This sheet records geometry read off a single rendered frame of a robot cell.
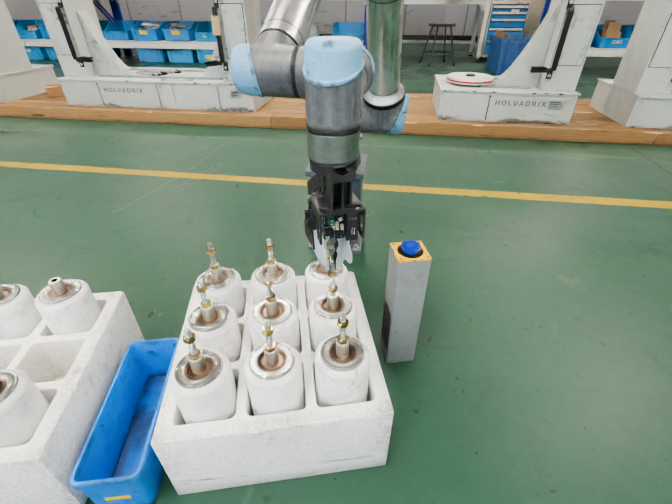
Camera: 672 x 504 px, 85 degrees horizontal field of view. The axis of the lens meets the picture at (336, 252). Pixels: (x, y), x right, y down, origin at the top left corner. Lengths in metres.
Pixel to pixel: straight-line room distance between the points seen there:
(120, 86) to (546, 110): 2.87
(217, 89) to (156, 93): 0.46
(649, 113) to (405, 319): 2.44
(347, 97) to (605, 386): 0.89
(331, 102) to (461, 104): 2.19
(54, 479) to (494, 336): 0.97
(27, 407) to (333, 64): 0.69
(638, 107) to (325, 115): 2.62
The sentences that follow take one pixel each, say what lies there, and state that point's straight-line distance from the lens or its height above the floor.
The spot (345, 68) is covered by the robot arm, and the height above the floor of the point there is 0.68.
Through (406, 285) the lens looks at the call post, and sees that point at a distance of 0.79.
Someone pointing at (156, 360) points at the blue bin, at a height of 0.06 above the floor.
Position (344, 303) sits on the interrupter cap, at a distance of 0.73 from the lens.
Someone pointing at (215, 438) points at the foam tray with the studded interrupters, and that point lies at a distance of 0.68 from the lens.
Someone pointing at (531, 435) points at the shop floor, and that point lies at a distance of 0.95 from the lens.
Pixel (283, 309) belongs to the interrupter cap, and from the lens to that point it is 0.73.
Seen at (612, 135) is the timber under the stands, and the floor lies 0.05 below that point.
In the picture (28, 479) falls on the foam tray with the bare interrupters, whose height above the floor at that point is 0.13.
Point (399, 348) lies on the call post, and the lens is 0.93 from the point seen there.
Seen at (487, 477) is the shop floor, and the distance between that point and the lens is 0.87.
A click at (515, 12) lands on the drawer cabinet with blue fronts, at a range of 6.06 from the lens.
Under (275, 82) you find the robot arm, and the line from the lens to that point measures 0.62.
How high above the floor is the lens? 0.75
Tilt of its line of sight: 35 degrees down
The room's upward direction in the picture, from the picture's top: straight up
